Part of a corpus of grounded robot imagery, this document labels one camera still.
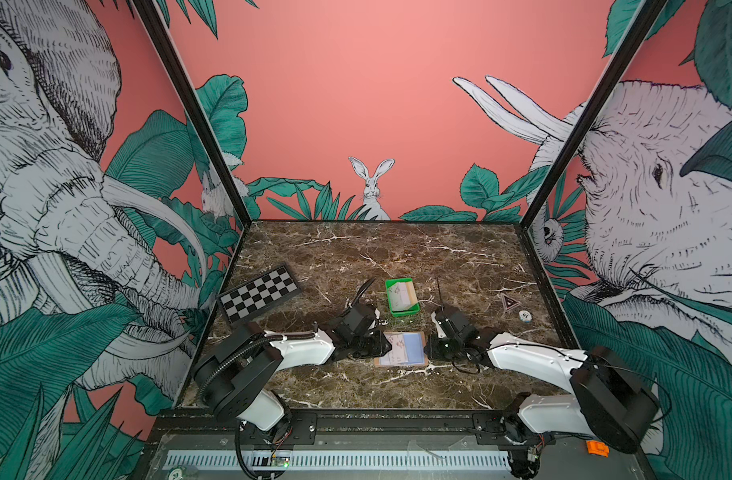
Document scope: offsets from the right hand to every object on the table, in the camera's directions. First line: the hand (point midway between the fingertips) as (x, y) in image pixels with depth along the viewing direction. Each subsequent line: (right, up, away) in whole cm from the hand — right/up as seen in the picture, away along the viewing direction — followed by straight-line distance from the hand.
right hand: (421, 348), depth 86 cm
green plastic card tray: (-2, +9, +8) cm, 12 cm away
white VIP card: (-7, -2, +1) cm, 7 cm away
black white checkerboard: (-52, +15, +10) cm, 55 cm away
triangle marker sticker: (+32, +11, +12) cm, 36 cm away
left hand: (-8, +1, -1) cm, 8 cm away
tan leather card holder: (-4, -1, +1) cm, 4 cm away
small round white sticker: (+35, +7, +10) cm, 37 cm away
